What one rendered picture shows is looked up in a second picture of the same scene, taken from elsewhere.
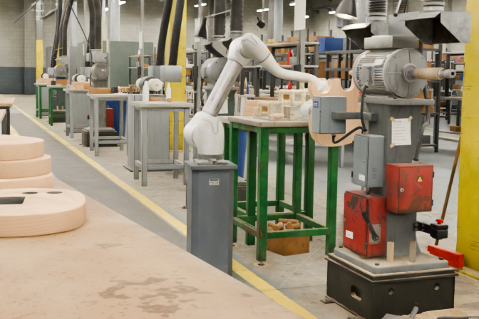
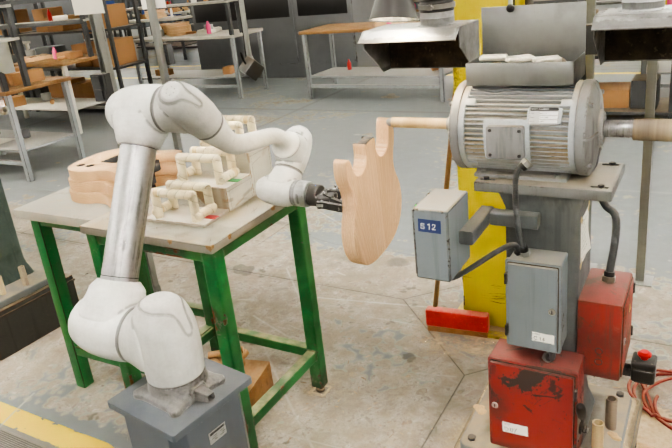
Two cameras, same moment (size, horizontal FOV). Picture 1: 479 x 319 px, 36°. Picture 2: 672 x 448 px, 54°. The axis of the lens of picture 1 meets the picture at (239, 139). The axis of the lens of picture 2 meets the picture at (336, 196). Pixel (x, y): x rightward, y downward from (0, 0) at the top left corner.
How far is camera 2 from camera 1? 301 cm
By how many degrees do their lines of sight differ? 40
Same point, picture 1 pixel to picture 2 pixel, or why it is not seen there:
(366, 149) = (556, 292)
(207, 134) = (176, 345)
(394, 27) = (503, 32)
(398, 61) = (594, 112)
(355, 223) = (535, 413)
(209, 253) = not seen: outside the picture
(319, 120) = (448, 258)
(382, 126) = (559, 235)
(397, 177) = (620, 325)
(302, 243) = (266, 380)
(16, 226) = not seen: outside the picture
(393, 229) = not seen: hidden behind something
